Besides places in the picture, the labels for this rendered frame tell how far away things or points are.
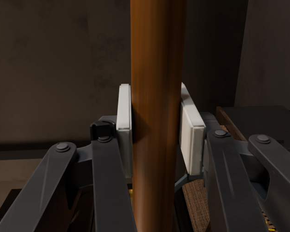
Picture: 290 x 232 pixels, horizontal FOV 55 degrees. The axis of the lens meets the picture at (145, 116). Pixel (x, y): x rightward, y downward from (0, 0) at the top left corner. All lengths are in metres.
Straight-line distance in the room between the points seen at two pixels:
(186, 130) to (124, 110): 0.04
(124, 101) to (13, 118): 3.39
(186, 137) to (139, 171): 0.05
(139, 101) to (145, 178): 0.05
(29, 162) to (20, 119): 0.50
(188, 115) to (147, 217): 0.08
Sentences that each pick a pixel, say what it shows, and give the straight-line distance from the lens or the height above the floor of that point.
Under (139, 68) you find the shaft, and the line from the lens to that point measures 0.15.
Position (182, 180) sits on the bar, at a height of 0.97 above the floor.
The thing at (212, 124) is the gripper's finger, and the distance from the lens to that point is 0.16.
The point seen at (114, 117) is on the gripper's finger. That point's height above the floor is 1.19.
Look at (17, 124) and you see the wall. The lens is 3.56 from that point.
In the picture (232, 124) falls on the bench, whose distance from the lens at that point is 1.82.
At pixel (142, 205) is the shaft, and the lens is 0.20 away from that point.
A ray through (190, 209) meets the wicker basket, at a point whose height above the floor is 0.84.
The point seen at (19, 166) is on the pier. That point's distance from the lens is 3.63.
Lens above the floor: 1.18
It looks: 2 degrees down
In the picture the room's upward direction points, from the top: 92 degrees counter-clockwise
